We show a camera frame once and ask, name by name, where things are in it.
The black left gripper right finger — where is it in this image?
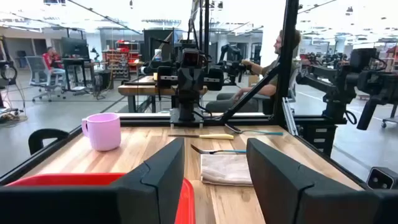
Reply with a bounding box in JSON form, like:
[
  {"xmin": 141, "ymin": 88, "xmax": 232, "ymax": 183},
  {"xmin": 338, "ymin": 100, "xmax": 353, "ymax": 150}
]
[{"xmin": 246, "ymin": 138, "xmax": 398, "ymax": 224}]

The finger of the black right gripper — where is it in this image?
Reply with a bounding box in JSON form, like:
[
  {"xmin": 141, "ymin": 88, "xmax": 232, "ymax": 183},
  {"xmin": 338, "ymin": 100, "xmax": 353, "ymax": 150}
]
[
  {"xmin": 157, "ymin": 66, "xmax": 175, "ymax": 90},
  {"xmin": 207, "ymin": 68, "xmax": 224, "ymax": 91}
]

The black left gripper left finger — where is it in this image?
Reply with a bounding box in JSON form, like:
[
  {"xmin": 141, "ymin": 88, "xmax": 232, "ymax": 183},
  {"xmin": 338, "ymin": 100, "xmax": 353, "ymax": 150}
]
[{"xmin": 0, "ymin": 138, "xmax": 185, "ymax": 224}]

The pink mug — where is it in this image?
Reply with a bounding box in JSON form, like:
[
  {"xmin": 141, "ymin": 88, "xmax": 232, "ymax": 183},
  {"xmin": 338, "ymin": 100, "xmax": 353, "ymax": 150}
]
[{"xmin": 81, "ymin": 112, "xmax": 122, "ymax": 152}]

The fork with teal handle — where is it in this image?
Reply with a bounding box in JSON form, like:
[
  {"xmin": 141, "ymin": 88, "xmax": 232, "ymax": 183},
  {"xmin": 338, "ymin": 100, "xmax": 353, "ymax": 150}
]
[{"xmin": 190, "ymin": 144, "xmax": 248, "ymax": 156}]

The beige napkin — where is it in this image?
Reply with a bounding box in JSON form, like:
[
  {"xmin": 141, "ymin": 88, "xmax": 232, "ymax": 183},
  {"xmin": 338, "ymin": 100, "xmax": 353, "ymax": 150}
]
[{"xmin": 200, "ymin": 154, "xmax": 254, "ymax": 187}]

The red plastic tray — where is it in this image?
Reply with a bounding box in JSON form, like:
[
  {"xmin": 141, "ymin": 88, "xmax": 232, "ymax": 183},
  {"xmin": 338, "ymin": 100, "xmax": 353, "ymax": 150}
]
[{"xmin": 6, "ymin": 172, "xmax": 196, "ymax": 224}]

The wooden workbench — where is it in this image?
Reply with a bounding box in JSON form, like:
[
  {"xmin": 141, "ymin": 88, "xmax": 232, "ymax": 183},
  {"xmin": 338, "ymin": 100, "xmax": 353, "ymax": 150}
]
[{"xmin": 118, "ymin": 76, "xmax": 208, "ymax": 113}]

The red parts shelf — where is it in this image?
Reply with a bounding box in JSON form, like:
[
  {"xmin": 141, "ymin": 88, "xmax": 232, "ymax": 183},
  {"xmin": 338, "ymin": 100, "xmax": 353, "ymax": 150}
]
[{"xmin": 102, "ymin": 39, "xmax": 141, "ymax": 78}]

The person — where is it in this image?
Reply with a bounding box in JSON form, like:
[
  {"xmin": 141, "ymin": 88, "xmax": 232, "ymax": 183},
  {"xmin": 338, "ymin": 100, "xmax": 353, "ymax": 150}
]
[
  {"xmin": 205, "ymin": 29, "xmax": 302, "ymax": 113},
  {"xmin": 42, "ymin": 46, "xmax": 66, "ymax": 75}
]

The black control box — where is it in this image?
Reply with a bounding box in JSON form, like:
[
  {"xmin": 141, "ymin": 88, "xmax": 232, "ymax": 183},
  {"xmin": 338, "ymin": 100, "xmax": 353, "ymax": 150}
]
[{"xmin": 298, "ymin": 124, "xmax": 338, "ymax": 156}]

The black desk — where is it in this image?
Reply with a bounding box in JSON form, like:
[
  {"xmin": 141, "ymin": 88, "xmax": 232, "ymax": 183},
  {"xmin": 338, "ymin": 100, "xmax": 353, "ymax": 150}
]
[{"xmin": 62, "ymin": 58, "xmax": 94, "ymax": 94}]

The black computer monitor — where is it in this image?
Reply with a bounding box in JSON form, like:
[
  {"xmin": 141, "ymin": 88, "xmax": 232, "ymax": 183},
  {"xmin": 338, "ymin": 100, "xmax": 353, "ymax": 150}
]
[{"xmin": 60, "ymin": 37, "xmax": 90, "ymax": 60}]

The grey office chair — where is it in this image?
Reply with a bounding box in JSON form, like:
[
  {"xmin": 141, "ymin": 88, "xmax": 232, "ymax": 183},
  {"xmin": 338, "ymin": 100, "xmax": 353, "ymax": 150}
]
[{"xmin": 25, "ymin": 55, "xmax": 67, "ymax": 103}]

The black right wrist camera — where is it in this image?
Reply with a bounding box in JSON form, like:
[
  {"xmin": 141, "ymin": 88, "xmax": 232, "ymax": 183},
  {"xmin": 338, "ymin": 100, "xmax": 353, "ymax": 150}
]
[{"xmin": 181, "ymin": 48, "xmax": 208, "ymax": 68}]

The knife with yellow handle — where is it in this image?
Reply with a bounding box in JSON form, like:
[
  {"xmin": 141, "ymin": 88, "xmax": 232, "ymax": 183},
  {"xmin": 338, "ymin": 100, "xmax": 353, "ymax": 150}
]
[{"xmin": 168, "ymin": 133, "xmax": 234, "ymax": 141}]

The black aluminium table frame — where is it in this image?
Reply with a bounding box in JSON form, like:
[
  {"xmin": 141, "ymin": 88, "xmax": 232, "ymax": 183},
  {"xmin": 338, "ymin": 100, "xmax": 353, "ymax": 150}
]
[{"xmin": 0, "ymin": 0, "xmax": 368, "ymax": 187}]

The spoon with teal handle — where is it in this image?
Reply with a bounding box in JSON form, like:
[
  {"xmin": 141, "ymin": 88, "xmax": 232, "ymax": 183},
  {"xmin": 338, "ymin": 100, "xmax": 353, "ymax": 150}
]
[{"xmin": 224, "ymin": 123, "xmax": 284, "ymax": 136}]

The black table-level camera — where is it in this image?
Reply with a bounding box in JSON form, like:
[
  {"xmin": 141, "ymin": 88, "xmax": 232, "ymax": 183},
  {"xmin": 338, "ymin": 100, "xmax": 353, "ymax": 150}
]
[{"xmin": 366, "ymin": 167, "xmax": 398, "ymax": 190}]

